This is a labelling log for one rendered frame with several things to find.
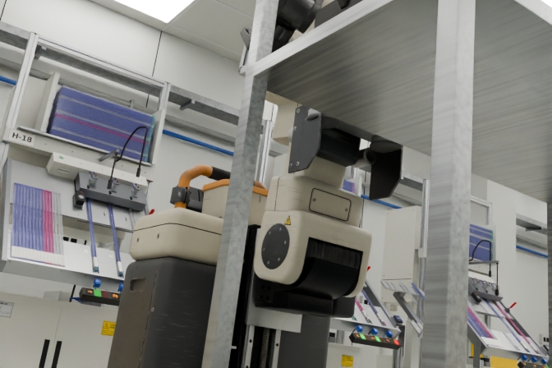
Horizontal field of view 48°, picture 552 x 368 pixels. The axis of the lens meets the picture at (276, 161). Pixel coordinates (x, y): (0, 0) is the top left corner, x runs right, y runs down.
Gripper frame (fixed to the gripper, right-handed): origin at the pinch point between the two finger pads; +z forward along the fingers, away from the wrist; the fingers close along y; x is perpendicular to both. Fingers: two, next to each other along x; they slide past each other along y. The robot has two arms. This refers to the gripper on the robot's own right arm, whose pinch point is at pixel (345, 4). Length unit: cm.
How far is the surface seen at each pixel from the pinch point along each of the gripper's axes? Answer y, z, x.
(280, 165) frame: 147, -61, 226
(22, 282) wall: 48, 23, 374
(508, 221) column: 508, -121, 308
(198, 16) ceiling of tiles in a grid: 118, -199, 322
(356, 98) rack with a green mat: 2.2, 18.6, -2.3
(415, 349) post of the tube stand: 230, 39, 185
